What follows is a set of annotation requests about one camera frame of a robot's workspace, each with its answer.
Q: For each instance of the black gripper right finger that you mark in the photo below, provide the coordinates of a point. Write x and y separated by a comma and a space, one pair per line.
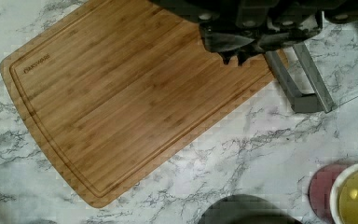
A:
243, 57

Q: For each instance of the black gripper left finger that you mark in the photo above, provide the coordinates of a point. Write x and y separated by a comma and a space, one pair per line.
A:
226, 57

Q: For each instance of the pink bowl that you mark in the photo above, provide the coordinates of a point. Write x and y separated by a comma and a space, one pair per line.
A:
320, 190

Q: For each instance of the dark jar with wooden lid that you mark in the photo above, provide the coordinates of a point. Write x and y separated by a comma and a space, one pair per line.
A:
245, 209

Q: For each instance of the bamboo cutting board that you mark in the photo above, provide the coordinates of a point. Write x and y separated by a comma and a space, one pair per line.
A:
117, 87

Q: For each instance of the yellow cup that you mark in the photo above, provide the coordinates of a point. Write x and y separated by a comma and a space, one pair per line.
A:
344, 197

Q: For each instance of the glass oven door with handle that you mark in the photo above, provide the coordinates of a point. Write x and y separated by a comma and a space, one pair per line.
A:
324, 70

